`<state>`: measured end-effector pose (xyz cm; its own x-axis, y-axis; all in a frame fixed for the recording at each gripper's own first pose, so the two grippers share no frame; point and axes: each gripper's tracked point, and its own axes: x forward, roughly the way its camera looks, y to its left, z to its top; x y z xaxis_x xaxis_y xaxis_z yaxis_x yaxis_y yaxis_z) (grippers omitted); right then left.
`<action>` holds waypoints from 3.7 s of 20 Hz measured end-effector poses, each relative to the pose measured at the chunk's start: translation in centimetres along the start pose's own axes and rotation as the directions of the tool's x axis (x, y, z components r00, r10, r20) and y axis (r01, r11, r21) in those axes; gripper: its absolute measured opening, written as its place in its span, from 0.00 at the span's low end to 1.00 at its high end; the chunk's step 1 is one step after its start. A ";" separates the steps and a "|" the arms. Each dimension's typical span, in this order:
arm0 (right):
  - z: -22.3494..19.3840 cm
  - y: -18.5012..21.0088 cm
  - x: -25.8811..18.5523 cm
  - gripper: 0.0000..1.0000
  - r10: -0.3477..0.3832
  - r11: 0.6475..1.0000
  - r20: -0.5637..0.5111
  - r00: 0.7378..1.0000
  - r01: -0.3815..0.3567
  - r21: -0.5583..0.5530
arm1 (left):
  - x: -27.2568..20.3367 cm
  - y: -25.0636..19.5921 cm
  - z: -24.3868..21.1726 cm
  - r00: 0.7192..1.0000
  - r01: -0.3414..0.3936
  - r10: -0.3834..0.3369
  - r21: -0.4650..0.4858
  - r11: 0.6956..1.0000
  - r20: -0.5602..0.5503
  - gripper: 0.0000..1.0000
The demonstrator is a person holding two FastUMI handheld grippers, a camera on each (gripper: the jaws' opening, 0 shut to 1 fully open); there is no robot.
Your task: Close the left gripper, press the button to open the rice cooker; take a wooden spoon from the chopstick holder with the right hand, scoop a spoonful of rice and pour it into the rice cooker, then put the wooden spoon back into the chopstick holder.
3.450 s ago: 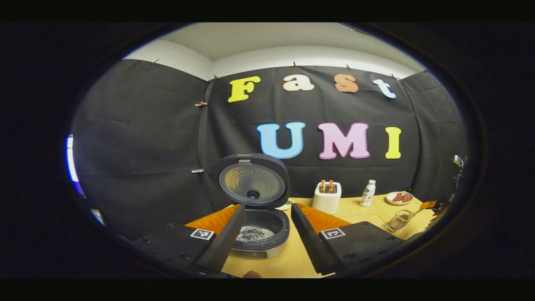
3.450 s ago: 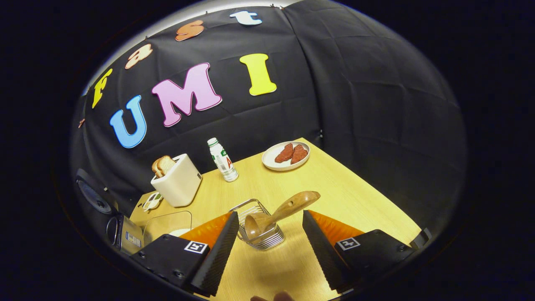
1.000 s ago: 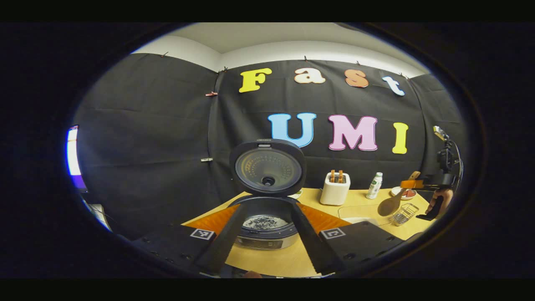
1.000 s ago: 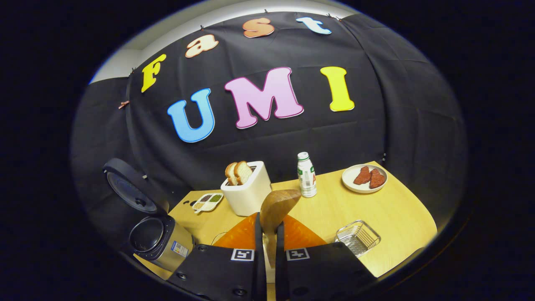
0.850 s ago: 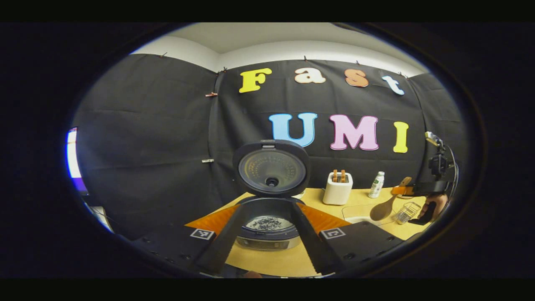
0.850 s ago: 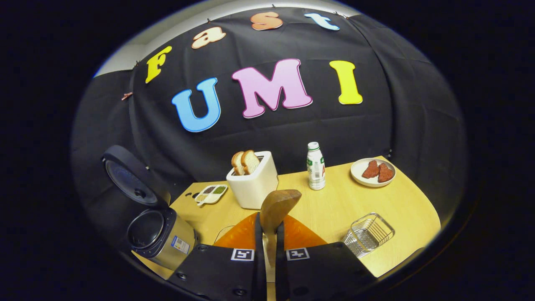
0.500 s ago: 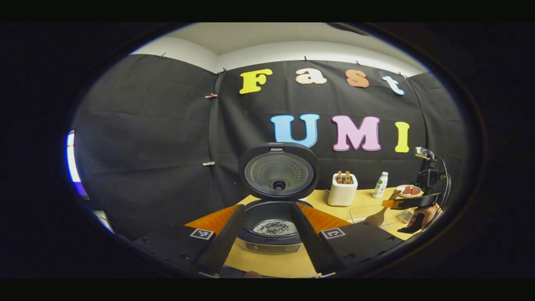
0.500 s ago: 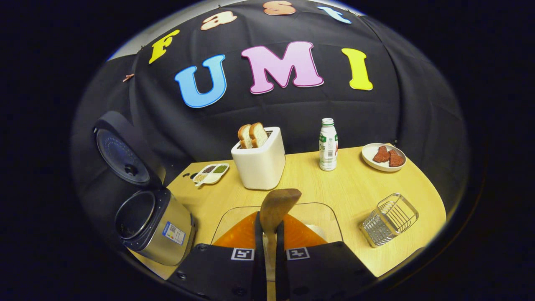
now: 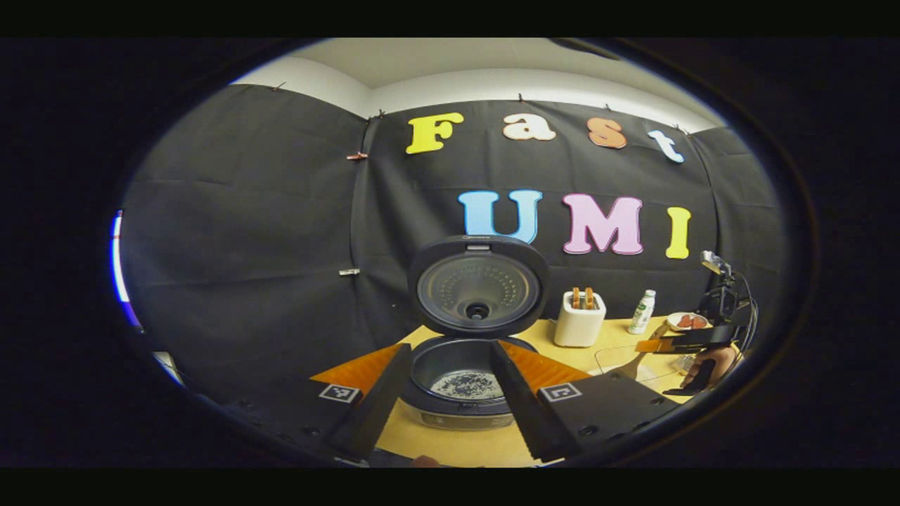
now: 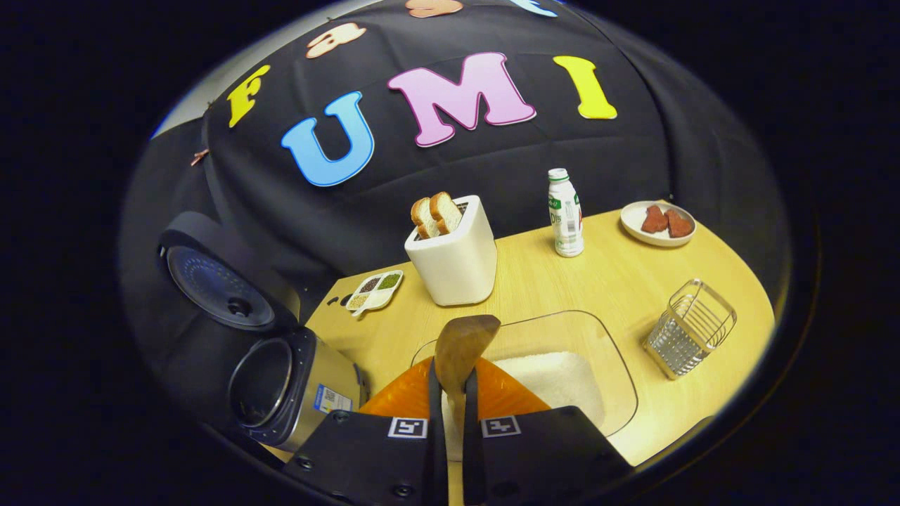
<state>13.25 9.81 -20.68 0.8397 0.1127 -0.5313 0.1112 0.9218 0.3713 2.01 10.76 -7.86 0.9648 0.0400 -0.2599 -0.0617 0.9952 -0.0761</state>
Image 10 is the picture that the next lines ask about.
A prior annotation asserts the white round plate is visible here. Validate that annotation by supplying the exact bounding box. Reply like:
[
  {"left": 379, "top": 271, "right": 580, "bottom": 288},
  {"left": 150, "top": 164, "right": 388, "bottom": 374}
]
[{"left": 619, "top": 200, "right": 698, "bottom": 248}]

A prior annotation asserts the white milk bottle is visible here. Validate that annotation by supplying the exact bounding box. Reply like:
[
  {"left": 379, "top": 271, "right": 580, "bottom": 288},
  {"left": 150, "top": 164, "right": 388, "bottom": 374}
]
[{"left": 547, "top": 168, "right": 585, "bottom": 258}]

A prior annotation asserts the metal wire chopstick holder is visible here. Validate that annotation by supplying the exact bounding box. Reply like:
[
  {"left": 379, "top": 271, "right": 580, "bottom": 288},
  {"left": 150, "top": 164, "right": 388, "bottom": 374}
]
[{"left": 642, "top": 278, "right": 738, "bottom": 381}]

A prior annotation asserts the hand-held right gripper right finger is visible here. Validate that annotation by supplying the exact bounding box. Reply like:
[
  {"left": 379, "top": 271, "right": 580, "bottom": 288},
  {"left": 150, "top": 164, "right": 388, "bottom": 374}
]
[{"left": 463, "top": 356, "right": 635, "bottom": 506}]

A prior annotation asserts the white divided grain dish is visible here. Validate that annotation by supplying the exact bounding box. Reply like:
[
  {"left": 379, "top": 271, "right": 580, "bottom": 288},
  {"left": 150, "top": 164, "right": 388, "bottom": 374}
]
[{"left": 345, "top": 270, "right": 405, "bottom": 318}]

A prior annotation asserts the black backdrop cloth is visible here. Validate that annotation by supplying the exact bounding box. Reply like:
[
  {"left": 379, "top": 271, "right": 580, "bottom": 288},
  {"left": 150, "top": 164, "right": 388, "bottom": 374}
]
[{"left": 120, "top": 0, "right": 788, "bottom": 422}]

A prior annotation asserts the dark grey rice cooker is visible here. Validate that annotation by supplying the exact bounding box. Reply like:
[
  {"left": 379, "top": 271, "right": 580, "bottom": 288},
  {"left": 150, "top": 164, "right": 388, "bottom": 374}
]
[{"left": 158, "top": 211, "right": 371, "bottom": 452}]

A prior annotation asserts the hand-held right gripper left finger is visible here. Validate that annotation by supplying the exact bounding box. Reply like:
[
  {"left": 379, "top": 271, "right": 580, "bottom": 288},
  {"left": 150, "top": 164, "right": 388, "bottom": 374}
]
[{"left": 281, "top": 356, "right": 449, "bottom": 506}]

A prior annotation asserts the white toaster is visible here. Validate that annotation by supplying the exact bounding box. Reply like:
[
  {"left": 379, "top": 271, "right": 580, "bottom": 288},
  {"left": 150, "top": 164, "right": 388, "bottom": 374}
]
[{"left": 404, "top": 195, "right": 499, "bottom": 307}]

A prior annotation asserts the clear glass dish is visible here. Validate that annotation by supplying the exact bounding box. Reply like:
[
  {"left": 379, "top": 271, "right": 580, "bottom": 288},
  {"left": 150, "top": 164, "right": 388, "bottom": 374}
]
[{"left": 410, "top": 310, "right": 639, "bottom": 440}]

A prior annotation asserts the wooden spoon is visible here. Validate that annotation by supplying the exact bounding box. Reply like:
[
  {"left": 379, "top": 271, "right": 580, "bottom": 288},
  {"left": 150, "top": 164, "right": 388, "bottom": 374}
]
[{"left": 434, "top": 314, "right": 502, "bottom": 465}]

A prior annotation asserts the toast bread slice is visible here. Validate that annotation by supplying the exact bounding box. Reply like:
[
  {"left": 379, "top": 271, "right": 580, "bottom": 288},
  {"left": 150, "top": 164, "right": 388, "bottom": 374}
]
[
  {"left": 430, "top": 191, "right": 463, "bottom": 235},
  {"left": 411, "top": 197, "right": 440, "bottom": 240}
]

